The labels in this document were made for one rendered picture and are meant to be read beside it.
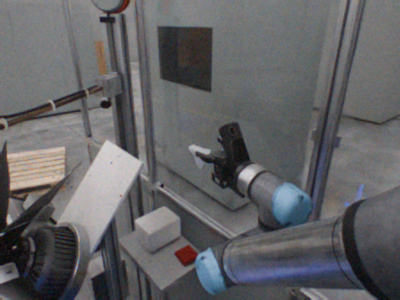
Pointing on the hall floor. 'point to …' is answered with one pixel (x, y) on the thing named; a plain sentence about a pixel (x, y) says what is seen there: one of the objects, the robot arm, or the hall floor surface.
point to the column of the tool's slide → (133, 208)
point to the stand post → (112, 263)
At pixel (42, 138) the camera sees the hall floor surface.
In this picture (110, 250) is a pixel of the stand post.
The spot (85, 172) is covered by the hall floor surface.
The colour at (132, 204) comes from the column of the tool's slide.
